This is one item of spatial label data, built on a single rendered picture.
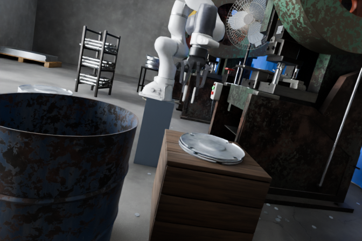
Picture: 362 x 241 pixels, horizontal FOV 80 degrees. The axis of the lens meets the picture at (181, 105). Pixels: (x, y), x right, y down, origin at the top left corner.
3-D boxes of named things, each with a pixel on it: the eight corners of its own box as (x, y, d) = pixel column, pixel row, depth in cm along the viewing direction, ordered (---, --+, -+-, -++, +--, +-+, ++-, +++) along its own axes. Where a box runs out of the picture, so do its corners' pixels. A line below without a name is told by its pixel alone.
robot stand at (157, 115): (133, 163, 142) (146, 97, 134) (138, 152, 159) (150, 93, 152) (160, 168, 143) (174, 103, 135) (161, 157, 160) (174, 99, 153)
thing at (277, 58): (280, 64, 137) (283, 55, 136) (263, 64, 156) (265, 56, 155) (301, 70, 140) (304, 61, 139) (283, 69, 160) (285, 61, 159)
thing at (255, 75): (238, 85, 139) (244, 64, 136) (230, 83, 152) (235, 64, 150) (272, 92, 143) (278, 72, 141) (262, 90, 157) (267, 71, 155)
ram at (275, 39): (273, 54, 138) (287, 6, 133) (261, 54, 152) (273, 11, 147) (296, 60, 141) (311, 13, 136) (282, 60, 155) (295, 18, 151)
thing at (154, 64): (139, 95, 412) (147, 54, 399) (136, 91, 453) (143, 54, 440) (159, 98, 427) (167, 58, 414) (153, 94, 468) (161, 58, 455)
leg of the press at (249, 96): (224, 199, 124) (269, 41, 109) (217, 187, 135) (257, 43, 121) (352, 213, 142) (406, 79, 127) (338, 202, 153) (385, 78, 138)
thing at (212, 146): (217, 165, 76) (217, 163, 76) (167, 135, 96) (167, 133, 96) (256, 156, 96) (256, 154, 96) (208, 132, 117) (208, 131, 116)
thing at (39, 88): (38, 97, 117) (38, 96, 117) (7, 85, 128) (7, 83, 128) (82, 96, 143) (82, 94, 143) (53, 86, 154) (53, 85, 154)
